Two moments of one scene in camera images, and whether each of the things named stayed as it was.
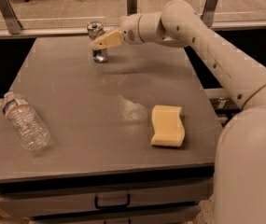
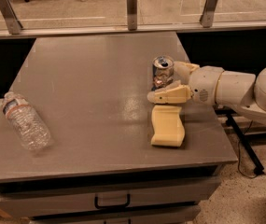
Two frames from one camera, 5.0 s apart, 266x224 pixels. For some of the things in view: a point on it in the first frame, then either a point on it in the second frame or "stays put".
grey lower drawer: (181, 215) stays put
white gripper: (130, 29) → (204, 84)
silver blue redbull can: (95, 31) → (162, 71)
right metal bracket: (211, 3) stays put
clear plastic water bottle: (30, 129) stays put
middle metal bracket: (132, 1) stays put
